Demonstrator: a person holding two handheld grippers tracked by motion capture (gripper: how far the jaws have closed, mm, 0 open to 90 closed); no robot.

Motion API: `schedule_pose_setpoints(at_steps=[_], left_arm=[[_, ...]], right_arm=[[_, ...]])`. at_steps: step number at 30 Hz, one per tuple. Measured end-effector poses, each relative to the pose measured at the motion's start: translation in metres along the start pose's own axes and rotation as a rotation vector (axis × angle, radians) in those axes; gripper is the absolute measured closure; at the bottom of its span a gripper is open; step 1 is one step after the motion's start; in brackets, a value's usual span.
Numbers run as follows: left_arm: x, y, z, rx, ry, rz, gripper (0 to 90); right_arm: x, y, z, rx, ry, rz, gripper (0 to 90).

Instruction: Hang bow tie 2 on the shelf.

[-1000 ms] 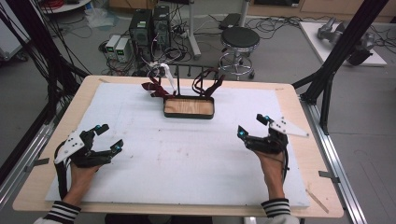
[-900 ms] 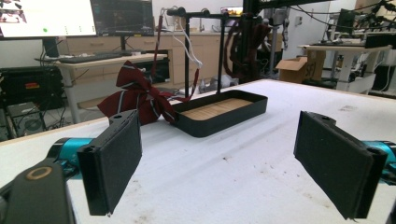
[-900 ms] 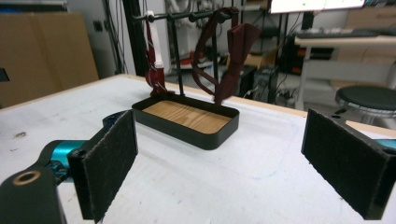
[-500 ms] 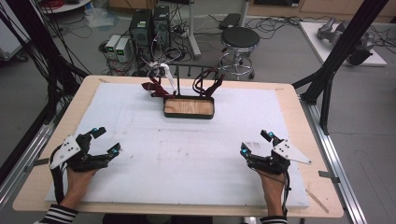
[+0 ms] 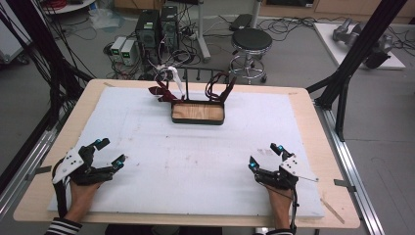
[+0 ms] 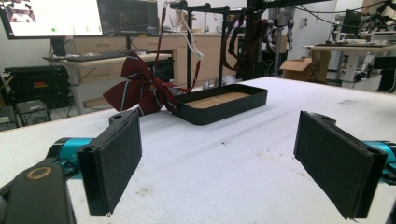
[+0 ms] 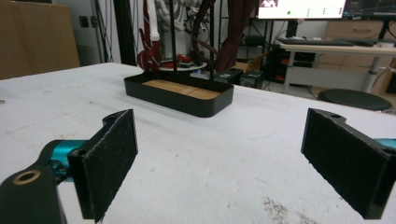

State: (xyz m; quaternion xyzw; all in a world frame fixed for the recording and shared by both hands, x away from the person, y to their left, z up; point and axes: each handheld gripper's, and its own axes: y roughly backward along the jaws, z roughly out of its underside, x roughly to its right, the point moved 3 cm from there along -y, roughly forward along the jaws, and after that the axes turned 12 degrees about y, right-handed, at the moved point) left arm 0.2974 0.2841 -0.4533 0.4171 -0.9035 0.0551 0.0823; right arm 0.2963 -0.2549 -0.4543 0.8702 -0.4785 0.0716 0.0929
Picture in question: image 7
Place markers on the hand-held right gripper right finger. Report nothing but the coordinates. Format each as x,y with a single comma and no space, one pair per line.
345,161

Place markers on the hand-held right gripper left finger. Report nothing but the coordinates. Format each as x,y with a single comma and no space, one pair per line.
104,165

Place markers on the black rack with wooden base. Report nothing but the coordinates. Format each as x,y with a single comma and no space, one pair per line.
174,101

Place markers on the dark maroon bow tie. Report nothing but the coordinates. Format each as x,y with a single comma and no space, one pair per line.
236,28

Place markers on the black round stool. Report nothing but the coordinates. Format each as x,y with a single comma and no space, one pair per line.
355,99

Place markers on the beige office desk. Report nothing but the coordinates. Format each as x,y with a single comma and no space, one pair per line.
336,49

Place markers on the black computer tower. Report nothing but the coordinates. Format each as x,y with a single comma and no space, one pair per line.
277,65

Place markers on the black keyboard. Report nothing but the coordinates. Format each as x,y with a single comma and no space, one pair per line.
314,41

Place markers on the dark green box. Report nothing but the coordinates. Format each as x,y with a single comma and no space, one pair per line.
252,79

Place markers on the round white side table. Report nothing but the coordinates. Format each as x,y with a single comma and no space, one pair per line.
193,67

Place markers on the black pillar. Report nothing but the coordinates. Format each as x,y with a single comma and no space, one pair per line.
124,34

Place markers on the wooden cabinet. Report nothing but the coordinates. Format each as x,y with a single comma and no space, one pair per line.
351,29

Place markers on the open cardboard box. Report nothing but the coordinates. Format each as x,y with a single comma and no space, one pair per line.
252,63

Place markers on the brown cardboard sheet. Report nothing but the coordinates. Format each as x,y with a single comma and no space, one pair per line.
34,40

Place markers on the black box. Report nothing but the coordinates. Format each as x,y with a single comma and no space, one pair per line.
230,76

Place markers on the dark computer monitor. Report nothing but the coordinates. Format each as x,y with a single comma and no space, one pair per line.
370,7

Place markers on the bright computer monitor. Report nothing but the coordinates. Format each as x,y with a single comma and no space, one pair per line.
308,9

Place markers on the black wall socket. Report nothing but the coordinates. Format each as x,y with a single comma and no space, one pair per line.
83,21

